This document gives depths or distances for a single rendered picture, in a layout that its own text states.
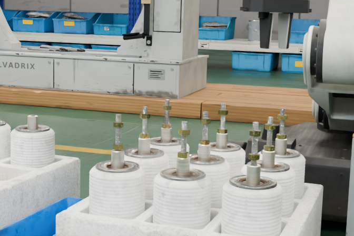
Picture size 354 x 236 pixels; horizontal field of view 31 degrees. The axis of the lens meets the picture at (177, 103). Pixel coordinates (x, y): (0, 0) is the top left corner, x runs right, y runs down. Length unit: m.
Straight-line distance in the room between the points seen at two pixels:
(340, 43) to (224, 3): 8.27
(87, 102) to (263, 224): 2.38
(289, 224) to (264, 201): 0.10
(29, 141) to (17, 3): 9.58
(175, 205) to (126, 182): 0.09
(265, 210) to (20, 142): 0.62
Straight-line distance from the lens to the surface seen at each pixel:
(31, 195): 1.35
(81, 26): 6.34
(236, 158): 1.26
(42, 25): 6.51
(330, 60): 1.42
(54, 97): 3.40
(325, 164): 1.53
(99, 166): 1.11
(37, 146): 1.42
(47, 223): 1.35
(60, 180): 1.43
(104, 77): 3.35
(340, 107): 1.71
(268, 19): 1.10
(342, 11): 1.47
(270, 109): 3.05
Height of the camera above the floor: 0.52
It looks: 8 degrees down
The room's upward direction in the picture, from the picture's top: 2 degrees clockwise
